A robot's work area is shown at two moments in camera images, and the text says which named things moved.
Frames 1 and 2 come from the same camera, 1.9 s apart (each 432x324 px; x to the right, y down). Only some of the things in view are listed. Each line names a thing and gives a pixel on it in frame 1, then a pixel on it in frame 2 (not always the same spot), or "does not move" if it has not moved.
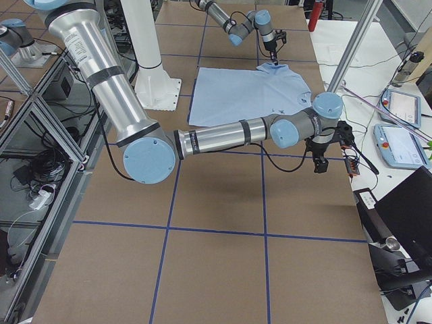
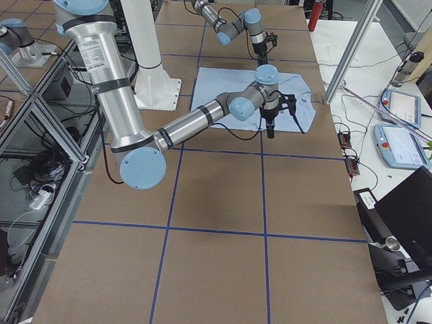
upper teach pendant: [405, 107] does not move
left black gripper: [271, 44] to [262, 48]
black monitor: [408, 212] does not move
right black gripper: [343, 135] to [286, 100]
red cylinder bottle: [316, 14] does not move
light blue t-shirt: [221, 96] does not move
